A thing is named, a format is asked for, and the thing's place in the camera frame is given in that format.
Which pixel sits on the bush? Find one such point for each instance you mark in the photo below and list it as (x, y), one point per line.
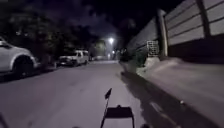
(133, 57)

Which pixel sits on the street lamp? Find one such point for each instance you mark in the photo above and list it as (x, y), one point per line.
(111, 40)

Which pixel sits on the white pickup truck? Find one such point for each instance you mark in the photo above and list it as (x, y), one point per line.
(75, 58)

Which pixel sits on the pale grille box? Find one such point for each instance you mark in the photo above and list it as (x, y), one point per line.
(152, 47)

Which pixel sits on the grey asphalt road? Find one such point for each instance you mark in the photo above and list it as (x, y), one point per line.
(73, 93)

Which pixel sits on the dark kerb gutter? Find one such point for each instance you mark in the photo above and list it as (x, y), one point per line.
(153, 100)

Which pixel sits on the pale concrete pavement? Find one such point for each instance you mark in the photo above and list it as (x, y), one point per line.
(190, 83)

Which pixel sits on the row of trees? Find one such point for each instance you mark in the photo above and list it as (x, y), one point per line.
(36, 30)

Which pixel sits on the white car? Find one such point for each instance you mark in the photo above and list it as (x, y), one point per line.
(13, 58)

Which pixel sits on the wall with pale panels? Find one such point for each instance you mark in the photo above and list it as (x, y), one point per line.
(190, 30)

